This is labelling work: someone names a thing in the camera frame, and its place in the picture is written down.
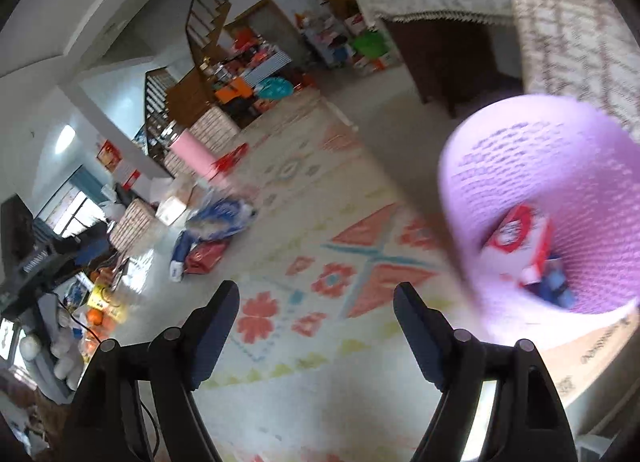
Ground purple perforated trash basket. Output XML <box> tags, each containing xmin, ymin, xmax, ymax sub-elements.
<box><xmin>438</xmin><ymin>95</ymin><xmax>639</xmax><ymax>350</ymax></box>

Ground cardboard box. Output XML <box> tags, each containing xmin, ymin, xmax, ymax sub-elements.
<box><xmin>541</xmin><ymin>309</ymin><xmax>639</xmax><ymax>407</ymax></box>

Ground white tissue box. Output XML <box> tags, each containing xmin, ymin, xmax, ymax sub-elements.
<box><xmin>155</xmin><ymin>195</ymin><xmax>188</xmax><ymax>226</ymax></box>

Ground red snack wrapper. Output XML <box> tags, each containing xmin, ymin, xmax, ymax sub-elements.
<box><xmin>184</xmin><ymin>240</ymin><xmax>230</xmax><ymax>275</ymax></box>

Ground blue plastic bag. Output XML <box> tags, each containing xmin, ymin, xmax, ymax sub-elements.
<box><xmin>169</xmin><ymin>196</ymin><xmax>258</xmax><ymax>282</ymax></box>

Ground red white carton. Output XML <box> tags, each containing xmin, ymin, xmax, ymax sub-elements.
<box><xmin>480</xmin><ymin>202</ymin><xmax>552</xmax><ymax>287</ymax></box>

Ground pink thermos bottle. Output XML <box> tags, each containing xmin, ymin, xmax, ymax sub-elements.
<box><xmin>169</xmin><ymin>130</ymin><xmax>217</xmax><ymax>181</ymax></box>

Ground wooden staircase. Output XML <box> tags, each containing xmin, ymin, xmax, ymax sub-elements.
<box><xmin>136</xmin><ymin>0</ymin><xmax>231</xmax><ymax>167</ymax></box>

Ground patterned chair backrest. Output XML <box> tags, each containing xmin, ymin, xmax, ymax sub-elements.
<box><xmin>512</xmin><ymin>0</ymin><xmax>639</xmax><ymax>141</ymax></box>

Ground sideboard with lace cloth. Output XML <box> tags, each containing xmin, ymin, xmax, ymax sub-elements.
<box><xmin>357</xmin><ymin>0</ymin><xmax>523</xmax><ymax>118</ymax></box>

